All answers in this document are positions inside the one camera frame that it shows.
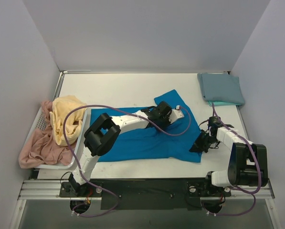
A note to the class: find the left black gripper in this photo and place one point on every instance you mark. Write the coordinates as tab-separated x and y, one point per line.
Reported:
162	119

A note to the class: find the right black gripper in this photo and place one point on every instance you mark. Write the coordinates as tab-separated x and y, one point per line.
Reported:
203	140

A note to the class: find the bright blue t shirt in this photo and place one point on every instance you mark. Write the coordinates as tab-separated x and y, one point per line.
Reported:
153	144

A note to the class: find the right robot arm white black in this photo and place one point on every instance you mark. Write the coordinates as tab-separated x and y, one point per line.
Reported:
248	161

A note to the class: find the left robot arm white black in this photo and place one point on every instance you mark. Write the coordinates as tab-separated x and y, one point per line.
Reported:
100	137

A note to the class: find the folded teal t shirt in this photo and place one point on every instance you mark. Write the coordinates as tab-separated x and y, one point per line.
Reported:
221	103

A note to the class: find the folded grey-blue t shirt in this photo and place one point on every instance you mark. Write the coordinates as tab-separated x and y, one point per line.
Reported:
220	87

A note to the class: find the pale yellow t shirt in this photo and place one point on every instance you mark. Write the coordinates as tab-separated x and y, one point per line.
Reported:
65	125

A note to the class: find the white perforated plastic basket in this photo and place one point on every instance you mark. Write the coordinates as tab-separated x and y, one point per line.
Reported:
39	123

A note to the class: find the dusty pink t shirt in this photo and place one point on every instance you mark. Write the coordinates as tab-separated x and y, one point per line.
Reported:
41	149

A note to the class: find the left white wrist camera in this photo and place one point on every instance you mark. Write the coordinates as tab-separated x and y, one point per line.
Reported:
176	114

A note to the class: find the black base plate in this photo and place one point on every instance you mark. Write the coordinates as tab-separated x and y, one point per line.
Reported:
147	194

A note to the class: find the aluminium rail frame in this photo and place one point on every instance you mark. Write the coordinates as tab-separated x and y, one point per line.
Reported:
50	190

